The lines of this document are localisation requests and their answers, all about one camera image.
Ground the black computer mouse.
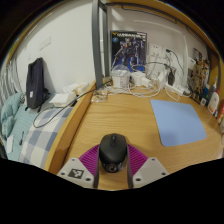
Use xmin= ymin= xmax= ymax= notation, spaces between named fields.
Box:
xmin=98 ymin=133 xmax=129 ymax=174

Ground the black backpack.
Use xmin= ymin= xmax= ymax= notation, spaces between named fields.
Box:
xmin=25 ymin=57 xmax=49 ymax=113

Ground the black cable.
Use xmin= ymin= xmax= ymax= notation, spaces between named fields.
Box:
xmin=32 ymin=87 xmax=101 ymax=129

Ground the white power strip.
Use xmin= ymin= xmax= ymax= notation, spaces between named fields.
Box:
xmin=164 ymin=83 xmax=191 ymax=98

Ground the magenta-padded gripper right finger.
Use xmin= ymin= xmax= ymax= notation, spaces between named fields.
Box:
xmin=125 ymin=143 xmax=170 ymax=189

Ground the small white charger block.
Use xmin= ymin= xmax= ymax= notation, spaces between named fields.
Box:
xmin=130 ymin=71 xmax=147 ymax=88

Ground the teal pillow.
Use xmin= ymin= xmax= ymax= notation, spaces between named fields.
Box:
xmin=0 ymin=92 xmax=26 ymax=138

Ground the grey metal frame post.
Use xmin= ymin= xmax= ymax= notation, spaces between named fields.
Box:
xmin=91 ymin=0 xmax=111 ymax=89

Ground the white box on bed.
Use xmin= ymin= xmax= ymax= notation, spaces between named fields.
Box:
xmin=48 ymin=92 xmax=78 ymax=108

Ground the black power adapter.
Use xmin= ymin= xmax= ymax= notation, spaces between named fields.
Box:
xmin=167 ymin=70 xmax=177 ymax=87

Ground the blue checked blanket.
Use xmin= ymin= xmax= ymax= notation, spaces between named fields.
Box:
xmin=18 ymin=106 xmax=74 ymax=169

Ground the blue robot model kit box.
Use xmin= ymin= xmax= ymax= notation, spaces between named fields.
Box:
xmin=110 ymin=30 xmax=148 ymax=73

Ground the light blue mouse pad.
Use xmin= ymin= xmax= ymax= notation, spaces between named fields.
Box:
xmin=149 ymin=99 xmax=208 ymax=148

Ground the clear plastic jar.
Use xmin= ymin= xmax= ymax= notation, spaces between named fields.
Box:
xmin=110 ymin=64 xmax=130 ymax=89

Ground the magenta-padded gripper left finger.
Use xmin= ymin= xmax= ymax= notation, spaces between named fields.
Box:
xmin=57 ymin=143 xmax=101 ymax=189

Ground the white pump lotion bottle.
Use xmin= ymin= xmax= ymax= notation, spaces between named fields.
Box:
xmin=207 ymin=87 xmax=221 ymax=115

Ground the white wall socket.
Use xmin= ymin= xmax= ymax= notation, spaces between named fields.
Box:
xmin=148 ymin=42 xmax=164 ymax=63

